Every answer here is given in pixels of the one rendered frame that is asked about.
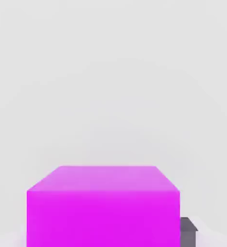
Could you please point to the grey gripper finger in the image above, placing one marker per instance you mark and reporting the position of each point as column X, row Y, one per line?
column 187, row 231

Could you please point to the small magenta cube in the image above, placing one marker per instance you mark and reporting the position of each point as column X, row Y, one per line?
column 103, row 212

